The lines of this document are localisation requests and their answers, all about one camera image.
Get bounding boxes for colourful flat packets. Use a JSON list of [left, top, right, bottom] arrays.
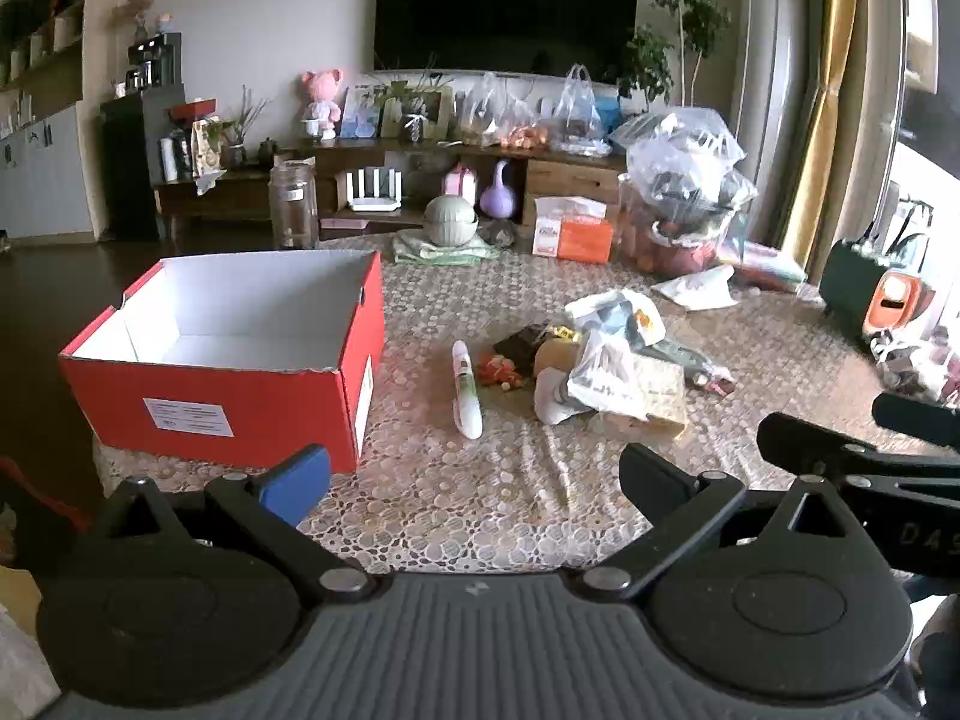
[[731, 240, 808, 293]]

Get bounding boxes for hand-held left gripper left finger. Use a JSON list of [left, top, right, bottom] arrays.
[[90, 444, 376, 605]]

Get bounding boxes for white printed plastic bag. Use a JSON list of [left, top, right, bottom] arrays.
[[564, 290, 667, 350]]

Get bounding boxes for clear plastic bag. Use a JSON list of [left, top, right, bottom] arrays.
[[551, 64, 614, 152]]

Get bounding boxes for green lidded bowl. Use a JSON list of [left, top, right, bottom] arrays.
[[422, 195, 479, 247]]

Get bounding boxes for wall shelf unit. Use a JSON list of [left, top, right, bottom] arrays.
[[0, 0, 89, 117]]

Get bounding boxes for black television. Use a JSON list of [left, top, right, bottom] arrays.
[[373, 0, 640, 80]]

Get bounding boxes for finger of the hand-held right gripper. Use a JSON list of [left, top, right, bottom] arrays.
[[756, 412, 960, 482], [872, 392, 960, 442]]

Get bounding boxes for vase with twigs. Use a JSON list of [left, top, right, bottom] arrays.
[[223, 86, 272, 170]]

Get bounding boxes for green orange appliance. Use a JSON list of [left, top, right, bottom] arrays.
[[817, 238, 938, 338]]

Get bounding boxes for black cabinet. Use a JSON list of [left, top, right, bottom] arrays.
[[100, 82, 187, 242]]

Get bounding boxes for orange white tissue box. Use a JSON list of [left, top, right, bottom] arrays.
[[532, 196, 616, 263]]

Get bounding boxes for pink plush doll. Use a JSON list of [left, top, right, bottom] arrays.
[[301, 69, 344, 142]]

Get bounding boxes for wooden photo frame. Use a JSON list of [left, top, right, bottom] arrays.
[[381, 85, 455, 142]]

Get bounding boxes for pile of clear plastic bags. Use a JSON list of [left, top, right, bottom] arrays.
[[611, 109, 758, 278]]

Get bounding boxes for red cardboard box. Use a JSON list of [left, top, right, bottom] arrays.
[[58, 251, 386, 473]]

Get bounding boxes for green folded cloth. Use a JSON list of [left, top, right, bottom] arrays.
[[391, 229, 500, 267]]

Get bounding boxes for white green tube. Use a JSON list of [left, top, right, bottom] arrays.
[[451, 340, 485, 440]]

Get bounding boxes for blue picture frame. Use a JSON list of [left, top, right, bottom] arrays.
[[341, 86, 383, 140]]

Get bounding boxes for orange red snack packet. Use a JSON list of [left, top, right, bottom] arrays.
[[478, 351, 527, 391]]

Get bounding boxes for lace tablecloth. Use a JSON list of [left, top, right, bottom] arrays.
[[91, 229, 960, 572]]

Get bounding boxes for beige flat box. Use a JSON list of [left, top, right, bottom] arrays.
[[600, 356, 689, 440]]

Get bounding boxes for white paper bag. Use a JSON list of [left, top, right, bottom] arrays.
[[651, 264, 740, 312]]

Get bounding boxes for tall glass jar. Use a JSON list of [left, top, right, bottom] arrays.
[[268, 161, 320, 250]]

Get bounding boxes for white bag with grey print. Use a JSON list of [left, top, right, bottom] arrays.
[[566, 330, 650, 421]]

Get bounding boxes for yellow curtain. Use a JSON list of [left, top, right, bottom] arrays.
[[776, 0, 865, 256]]

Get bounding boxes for black coffee machine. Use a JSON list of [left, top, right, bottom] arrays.
[[126, 34, 183, 92]]

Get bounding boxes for white router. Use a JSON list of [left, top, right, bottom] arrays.
[[335, 169, 404, 212]]

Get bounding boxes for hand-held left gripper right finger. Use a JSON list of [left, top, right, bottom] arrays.
[[581, 442, 863, 602]]

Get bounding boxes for wooden television cabinet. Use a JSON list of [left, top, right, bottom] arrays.
[[154, 136, 631, 242]]

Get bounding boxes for dark snack packet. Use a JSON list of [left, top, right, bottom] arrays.
[[495, 322, 557, 376]]

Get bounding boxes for pink lunch box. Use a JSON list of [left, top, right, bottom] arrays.
[[442, 163, 479, 205]]

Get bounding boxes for patterned snack bag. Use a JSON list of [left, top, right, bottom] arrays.
[[191, 120, 227, 181]]

